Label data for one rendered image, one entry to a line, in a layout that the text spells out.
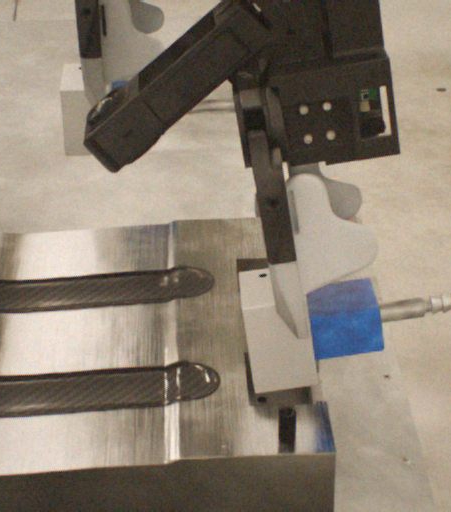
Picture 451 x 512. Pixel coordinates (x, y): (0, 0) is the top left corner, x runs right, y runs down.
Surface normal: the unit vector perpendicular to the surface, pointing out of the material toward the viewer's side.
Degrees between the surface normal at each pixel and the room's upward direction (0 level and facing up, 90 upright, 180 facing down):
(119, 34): 79
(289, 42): 82
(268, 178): 66
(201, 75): 82
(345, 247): 71
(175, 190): 0
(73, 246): 3
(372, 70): 82
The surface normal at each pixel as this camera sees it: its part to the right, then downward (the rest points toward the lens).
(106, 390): -0.06, -0.80
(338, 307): -0.15, -0.91
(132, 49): 0.04, 0.36
